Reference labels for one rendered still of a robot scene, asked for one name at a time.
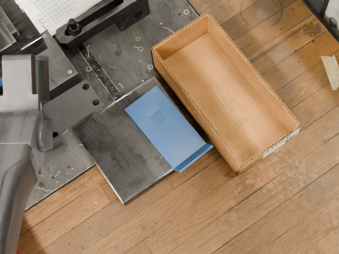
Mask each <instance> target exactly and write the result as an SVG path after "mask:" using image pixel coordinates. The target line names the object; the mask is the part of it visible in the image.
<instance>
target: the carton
mask: <svg viewBox="0 0 339 254"><path fill-rule="evenodd" d="M151 55H152V61H153V66H154V67H155V69H156V70H157V71H158V72H159V74H160V75H161V76H162V78H163V79H164V80H165V82H166V83H167V84H168V86H169V87H170V88H171V90H172V91H173V92H174V94H175V95H176V96H177V98H178V99H179V100H180V102H181V103H182V104H183V106H184V107H185V108H186V109H187V111H188V112H189V113H190V115H191V116H192V117H193V119H194V120H195V121H196V123H197V124H198V125H199V126H200V128H201V129H202V130H203V132H204V133H205V134H206V136H207V137H208V138H209V140H210V141H211V142H212V144H213V145H214V146H215V148H216V149H217V150H218V152H219V153H220V155H221V156H222V157H223V159H224V160H225V161H226V163H227V164H228V165H229V166H230V168H231V169H232V170H233V172H234V173H235V174H236V176H238V175H239V174H241V173H242V172H244V171H245V170H246V169H248V168H249V167H251V166H252V165H254V164H255V163H256V162H258V161H259V160H261V159H263V158H264V157H266V156H267V155H269V154H270V153H271V152H273V151H274V150H276V149H277V148H279V147H280V146H282V145H283V144H284V143H286V142H287V141H289V140H290V139H292V138H293V137H295V136H296V135H297V134H298V132H299V130H300V128H299V129H297V128H298V126H299V121H298V120H297V119H296V118H295V117H294V115H293V114H292V113H291V112H290V110H289V109H288V108H287V107H286V106H285V104H284V103H283V102H282V101H281V100H280V98H279V97H278V96H277V95H276V93H275V92H274V91H273V90H272V89H271V87H270V86H269V85H268V84H267V82H266V81H265V80H264V79H263V78H262V76H261V75H260V74H259V73H258V72H257V70H256V69H255V68H254V67H253V66H252V64H251V63H250V62H249V61H248V59H247V58H246V57H245V56H244V55H243V53H242V52H241V51H240V50H239V48H238V47H237V46H236V45H235V44H234V42H233V41H232V40H231V39H230V37H229V36H228V35H227V34H226V33H225V31H224V30H223V29H222V27H221V26H220V25H219V24H218V22H217V21H216V20H215V19H214V18H213V16H212V15H211V14H210V13H209V12H207V13H205V14H203V15H202V16H200V17H199V18H197V19H196V20H194V21H192V22H191V23H189V24H188V25H186V26H185V27H183V28H181V29H180V30H178V31H177V32H175V33H174V34H172V35H171V36H169V37H167V38H166V39H164V40H163V41H161V42H160V43H158V44H156V45H155V46H153V47H152V48H151Z"/></svg>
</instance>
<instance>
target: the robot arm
mask: <svg viewBox="0 0 339 254"><path fill-rule="evenodd" d="M2 75H3V95H0V254H16V251H17V246H18V241H19V235H20V230H21V225H22V220H23V215H24V211H25V208H26V204H27V201H28V199H29V196H30V194H31V191H32V189H33V187H34V186H35V185H36V183H37V179H38V175H39V174H41V173H42V168H43V167H44V166H46V165H47V164H49V163H50V162H52V161H53V160H55V159H56V158H58V157H60V156H61V155H63V154H64V153H66V152H67V147H66V143H65V142H64V138H63V136H62V135H61V133H60V132H62V131H64V130H65V129H67V128H68V127H70V126H72V125H73V124H75V123H76V122H78V121H80V120H81V119H83V118H84V117H86V116H87V115H89V114H91V113H92V112H94V111H95V110H97V109H99V108H100V107H102V106H103V104H102V102H101V101H100V99H99V98H98V96H97V94H96V93H95V91H94V90H93V88H92V87H91V85H90V83H89V82H88V80H87V79H85V80H84V81H82V82H80V83H79V84H77V85H76V86H74V87H72V88H71V89H69V90H68V91H66V92H64V93H63V94H61V95H59V96H58V97H56V98H55V99H53V100H51V101H50V97H49V68H48V56H44V55H33V54H17V55H3V56H2ZM42 102H47V103H46V104H45V105H42Z"/></svg>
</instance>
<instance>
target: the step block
mask: <svg viewBox="0 0 339 254"><path fill-rule="evenodd" d="M135 1H136V5H135V7H134V9H133V10H132V12H131V13H130V14H128V15H127V16H125V17H124V18H122V19H120V20H119V21H117V22H116V23H115V24H116V26H117V27H118V28H119V30H120V31H121V32H122V31H124V30H125V29H127V28H128V27H130V26H132V25H133V24H135V23H136V22H138V21H140V20H141V19H143V18H144V17H146V16H148V15H149V14H150V9H149V2H148V0H135Z"/></svg>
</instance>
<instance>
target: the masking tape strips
mask: <svg viewBox="0 0 339 254"><path fill-rule="evenodd" d="M321 59H322V61H323V64H324V67H325V70H326V73H327V75H328V78H329V81H330V84H331V87H332V89H333V90H336V89H337V88H338V87H339V66H338V64H337V61H336V58H335V55H333V56H332V57H330V56H321Z"/></svg>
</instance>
